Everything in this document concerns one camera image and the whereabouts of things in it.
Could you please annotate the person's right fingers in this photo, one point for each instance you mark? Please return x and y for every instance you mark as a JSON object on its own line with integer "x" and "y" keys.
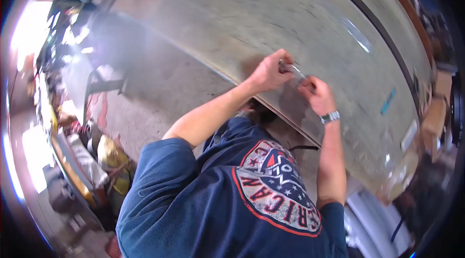
{"x": 308, "y": 84}

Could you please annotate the person's left fingers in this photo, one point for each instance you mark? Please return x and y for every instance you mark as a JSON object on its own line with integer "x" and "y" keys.
{"x": 281, "y": 60}

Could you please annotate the cardboard boxes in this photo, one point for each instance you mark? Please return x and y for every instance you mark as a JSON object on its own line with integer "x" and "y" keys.
{"x": 436, "y": 120}

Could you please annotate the dark metal stand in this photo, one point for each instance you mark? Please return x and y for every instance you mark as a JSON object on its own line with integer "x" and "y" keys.
{"x": 103, "y": 86}

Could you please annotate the small clear plastic packet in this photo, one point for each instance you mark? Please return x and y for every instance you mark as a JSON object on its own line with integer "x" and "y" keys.
{"x": 295, "y": 70}

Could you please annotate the person's right hand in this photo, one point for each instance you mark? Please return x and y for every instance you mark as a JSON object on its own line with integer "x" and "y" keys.
{"x": 319, "y": 96}

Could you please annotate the white rectangular label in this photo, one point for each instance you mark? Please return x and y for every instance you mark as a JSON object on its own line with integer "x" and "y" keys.
{"x": 409, "y": 135}

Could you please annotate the white rolls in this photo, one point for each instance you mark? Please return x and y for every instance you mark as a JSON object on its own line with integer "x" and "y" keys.
{"x": 374, "y": 221}

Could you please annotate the yellow bag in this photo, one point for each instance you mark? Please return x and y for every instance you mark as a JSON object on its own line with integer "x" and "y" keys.
{"x": 113, "y": 163}

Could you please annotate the blue tape strip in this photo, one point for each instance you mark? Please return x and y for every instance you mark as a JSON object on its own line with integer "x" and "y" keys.
{"x": 388, "y": 101}

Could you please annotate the cluttered workbench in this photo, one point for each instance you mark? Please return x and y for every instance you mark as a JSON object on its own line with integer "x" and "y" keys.
{"x": 72, "y": 149}

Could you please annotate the clear plastic strip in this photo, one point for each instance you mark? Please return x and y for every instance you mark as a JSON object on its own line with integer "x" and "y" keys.
{"x": 358, "y": 36}

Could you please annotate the person's left hand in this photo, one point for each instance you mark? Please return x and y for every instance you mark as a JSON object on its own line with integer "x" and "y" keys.
{"x": 268, "y": 74}

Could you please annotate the long black strip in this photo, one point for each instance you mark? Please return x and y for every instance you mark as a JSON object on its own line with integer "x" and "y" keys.
{"x": 377, "y": 27}

